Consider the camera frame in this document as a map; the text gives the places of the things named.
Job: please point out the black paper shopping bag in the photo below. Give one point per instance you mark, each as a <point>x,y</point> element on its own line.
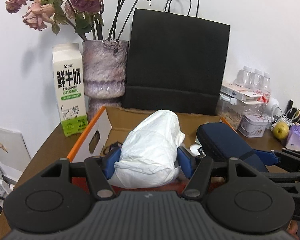
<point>175,62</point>

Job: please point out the navy blue zip case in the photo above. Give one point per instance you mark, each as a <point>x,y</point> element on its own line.
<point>221,142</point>

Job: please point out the yellow green apple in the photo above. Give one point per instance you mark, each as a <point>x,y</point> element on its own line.
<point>281,130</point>

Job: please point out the water bottle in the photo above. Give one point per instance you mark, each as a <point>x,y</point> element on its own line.
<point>243,77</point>
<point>266,89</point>
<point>255,81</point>

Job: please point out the small lavender tin box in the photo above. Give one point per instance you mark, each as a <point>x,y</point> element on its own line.
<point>252,125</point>

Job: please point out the clear seed storage container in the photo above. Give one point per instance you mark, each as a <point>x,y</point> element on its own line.
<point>231,109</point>

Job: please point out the white plastic jar lid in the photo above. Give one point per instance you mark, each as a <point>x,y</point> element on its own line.
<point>194,149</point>

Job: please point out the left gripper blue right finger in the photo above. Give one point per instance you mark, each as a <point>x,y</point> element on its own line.
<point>186,161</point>

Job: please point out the red orange cardboard box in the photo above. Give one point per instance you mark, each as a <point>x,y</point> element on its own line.
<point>112,124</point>

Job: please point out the black charger plug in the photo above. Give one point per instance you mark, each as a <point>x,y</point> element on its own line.
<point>290,110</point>

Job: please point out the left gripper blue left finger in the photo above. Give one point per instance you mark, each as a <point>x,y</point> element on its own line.
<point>108,162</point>

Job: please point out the right water bottle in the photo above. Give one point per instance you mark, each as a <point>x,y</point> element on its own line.
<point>266,89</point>

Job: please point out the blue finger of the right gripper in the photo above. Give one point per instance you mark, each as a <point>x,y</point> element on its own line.
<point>267,157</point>

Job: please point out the left water bottle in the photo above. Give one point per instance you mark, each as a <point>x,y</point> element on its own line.
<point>243,77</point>

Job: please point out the dried pink rose bouquet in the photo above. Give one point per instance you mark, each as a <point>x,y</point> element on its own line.
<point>85,16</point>

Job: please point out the middle water bottle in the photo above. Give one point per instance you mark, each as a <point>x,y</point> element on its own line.
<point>255,81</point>

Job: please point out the white green milk carton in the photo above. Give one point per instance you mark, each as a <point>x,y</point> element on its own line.
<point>69,87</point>

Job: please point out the white cloth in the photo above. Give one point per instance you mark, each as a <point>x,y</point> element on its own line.
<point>149,152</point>

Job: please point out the purple tissue pack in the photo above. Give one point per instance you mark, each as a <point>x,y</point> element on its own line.
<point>293,140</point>

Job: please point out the person's left hand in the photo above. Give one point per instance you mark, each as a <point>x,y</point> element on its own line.
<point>293,229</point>

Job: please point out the flat white box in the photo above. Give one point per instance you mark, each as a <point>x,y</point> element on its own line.
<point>239,92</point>

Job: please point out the purple textured glass vase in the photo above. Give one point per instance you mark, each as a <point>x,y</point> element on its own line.
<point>104,73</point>

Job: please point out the small white round device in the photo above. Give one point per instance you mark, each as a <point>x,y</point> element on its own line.
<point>270,108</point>

